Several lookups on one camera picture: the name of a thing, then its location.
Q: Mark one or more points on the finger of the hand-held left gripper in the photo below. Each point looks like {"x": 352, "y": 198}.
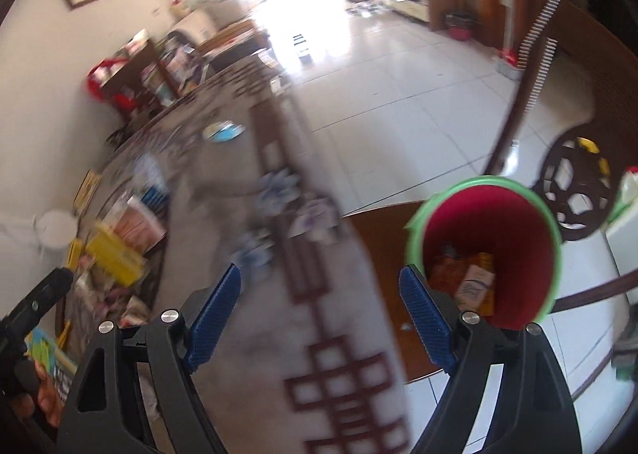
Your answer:
{"x": 47, "y": 287}

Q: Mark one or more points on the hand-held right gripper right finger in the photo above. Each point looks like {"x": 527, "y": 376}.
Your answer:
{"x": 423, "y": 314}

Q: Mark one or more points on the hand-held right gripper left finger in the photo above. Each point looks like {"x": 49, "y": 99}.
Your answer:
{"x": 212, "y": 319}

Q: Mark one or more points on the red bin with green rim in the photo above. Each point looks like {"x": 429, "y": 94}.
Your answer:
{"x": 498, "y": 219}

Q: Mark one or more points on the blue white wrapper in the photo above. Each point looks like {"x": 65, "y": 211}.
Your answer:
{"x": 279, "y": 184}
{"x": 254, "y": 250}
{"x": 314, "y": 220}

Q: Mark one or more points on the person's left hand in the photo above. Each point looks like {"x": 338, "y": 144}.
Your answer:
{"x": 47, "y": 396}

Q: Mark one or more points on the colourful picture book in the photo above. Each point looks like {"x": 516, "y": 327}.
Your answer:
{"x": 46, "y": 349}

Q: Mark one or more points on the orange snack packet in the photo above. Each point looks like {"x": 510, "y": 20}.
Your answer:
{"x": 443, "y": 272}

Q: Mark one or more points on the white paper carton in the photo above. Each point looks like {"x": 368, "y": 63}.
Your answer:
{"x": 473, "y": 287}

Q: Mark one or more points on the white cup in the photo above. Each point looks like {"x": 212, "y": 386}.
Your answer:
{"x": 55, "y": 229}

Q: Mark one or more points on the carved wooden chair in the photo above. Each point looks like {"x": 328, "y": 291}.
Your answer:
{"x": 384, "y": 254}

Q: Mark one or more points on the yellow box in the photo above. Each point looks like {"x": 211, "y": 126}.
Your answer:
{"x": 114, "y": 255}

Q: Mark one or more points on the yellow framed card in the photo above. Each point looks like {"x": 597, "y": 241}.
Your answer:
{"x": 87, "y": 190}

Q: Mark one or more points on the pink book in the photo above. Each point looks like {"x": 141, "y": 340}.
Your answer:
{"x": 142, "y": 227}

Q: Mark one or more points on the blue packet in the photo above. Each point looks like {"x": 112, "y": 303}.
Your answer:
{"x": 154, "y": 195}

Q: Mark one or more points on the blue and white plate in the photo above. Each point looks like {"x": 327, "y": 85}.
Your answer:
{"x": 224, "y": 131}

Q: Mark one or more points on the red bag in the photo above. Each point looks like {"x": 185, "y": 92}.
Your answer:
{"x": 107, "y": 82}

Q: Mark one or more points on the yellow packet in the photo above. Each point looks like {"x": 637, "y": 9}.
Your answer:
{"x": 588, "y": 145}

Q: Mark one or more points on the green and red packet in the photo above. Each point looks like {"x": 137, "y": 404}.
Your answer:
{"x": 628, "y": 189}

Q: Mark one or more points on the wooden shelf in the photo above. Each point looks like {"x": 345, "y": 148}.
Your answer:
{"x": 149, "y": 70}

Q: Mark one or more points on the red dustpan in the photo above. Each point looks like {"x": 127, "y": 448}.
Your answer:
{"x": 508, "y": 62}

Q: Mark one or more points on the wooden bench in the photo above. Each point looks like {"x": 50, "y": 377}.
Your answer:
{"x": 234, "y": 41}

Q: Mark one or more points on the small striped stool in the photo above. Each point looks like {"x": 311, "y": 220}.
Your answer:
{"x": 300, "y": 46}

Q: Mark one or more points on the small red waste bin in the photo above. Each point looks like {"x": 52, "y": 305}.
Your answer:
{"x": 461, "y": 26}

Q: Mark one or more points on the white appliance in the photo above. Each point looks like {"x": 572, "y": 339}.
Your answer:
{"x": 194, "y": 24}

